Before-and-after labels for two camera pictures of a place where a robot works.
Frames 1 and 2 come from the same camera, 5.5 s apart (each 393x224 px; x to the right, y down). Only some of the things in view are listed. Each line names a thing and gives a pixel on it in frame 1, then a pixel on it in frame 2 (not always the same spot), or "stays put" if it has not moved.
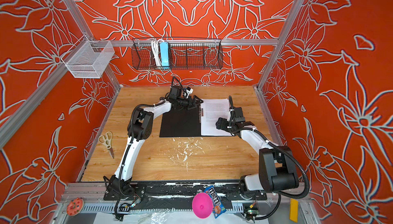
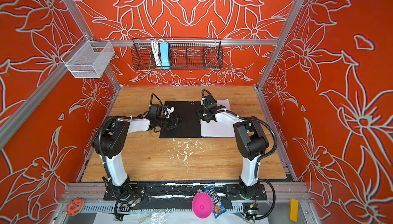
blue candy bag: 218,205 stays put
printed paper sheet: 213,109 stays put
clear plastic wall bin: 88,59 stays put
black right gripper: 223,126 -> 199,113
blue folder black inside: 182,122 stays put
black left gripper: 191,104 -> 171,125
